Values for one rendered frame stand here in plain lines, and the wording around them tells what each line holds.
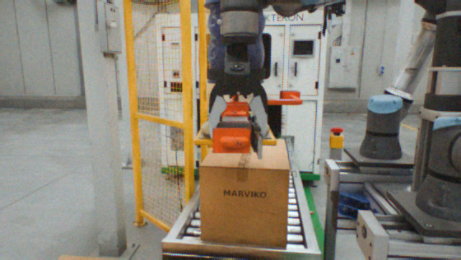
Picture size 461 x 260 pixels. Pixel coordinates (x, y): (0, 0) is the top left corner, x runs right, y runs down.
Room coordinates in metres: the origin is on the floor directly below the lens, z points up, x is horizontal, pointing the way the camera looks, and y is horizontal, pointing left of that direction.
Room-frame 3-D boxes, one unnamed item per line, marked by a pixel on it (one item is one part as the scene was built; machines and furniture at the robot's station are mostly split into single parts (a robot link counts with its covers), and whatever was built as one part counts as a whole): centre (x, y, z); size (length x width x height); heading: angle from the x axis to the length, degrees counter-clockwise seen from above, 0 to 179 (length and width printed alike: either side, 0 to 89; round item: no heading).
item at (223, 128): (0.64, -0.01, 1.24); 0.08 x 0.07 x 0.05; 178
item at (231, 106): (0.99, -0.03, 1.24); 0.10 x 0.08 x 0.06; 88
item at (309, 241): (2.39, -0.53, 0.50); 2.31 x 0.05 x 0.19; 172
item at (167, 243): (1.28, -0.05, 0.58); 0.70 x 0.03 x 0.06; 82
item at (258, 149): (0.70, -0.07, 1.24); 0.31 x 0.03 x 0.05; 2
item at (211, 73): (1.24, -0.04, 1.36); 0.23 x 0.23 x 0.04
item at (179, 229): (2.48, 0.11, 0.50); 2.31 x 0.05 x 0.19; 172
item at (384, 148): (1.22, -0.60, 1.09); 0.15 x 0.15 x 0.10
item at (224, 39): (0.67, -0.02, 1.38); 0.09 x 0.08 x 0.12; 178
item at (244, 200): (1.63, -0.11, 0.75); 0.60 x 0.40 x 0.40; 172
